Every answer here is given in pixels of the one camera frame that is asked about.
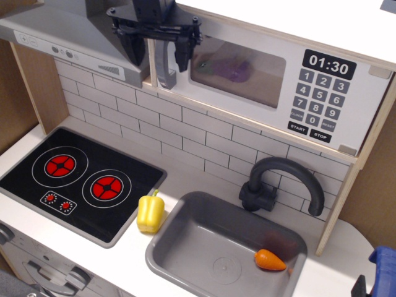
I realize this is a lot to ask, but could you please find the blue plastic object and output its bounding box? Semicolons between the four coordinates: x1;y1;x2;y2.
369;246;395;297

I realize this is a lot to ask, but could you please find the grey toy oven front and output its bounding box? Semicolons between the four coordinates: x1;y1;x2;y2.
1;222;129;296

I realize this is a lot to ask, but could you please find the white toy microwave door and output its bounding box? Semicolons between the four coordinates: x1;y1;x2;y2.
155;19;393;156

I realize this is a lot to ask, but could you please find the grey toy sink basin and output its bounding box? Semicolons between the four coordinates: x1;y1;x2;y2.
145;192;307;296

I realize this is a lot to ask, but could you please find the purple toy eggplant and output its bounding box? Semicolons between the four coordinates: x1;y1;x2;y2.
195;58;251;83

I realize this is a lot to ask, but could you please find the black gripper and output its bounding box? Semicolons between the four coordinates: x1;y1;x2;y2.
106;1;202;72

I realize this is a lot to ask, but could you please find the black clamp piece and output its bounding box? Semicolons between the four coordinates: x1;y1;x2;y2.
351;275;368;297

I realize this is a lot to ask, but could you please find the orange toy carrot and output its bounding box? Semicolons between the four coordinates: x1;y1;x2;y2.
254;249;286;271

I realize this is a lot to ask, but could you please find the black toy stovetop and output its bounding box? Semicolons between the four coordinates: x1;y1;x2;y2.
1;127;166;248

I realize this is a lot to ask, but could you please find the yellow toy bell pepper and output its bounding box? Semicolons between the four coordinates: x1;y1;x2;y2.
137;189;165;233

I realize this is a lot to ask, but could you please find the grey range hood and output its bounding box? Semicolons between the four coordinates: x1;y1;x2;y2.
1;1;150;87

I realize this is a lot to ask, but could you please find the dark grey toy faucet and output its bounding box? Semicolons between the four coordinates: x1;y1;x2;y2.
239;157;325;217

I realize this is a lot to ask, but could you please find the wooden toy kitchen frame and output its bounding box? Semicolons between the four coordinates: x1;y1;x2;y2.
3;1;395;247

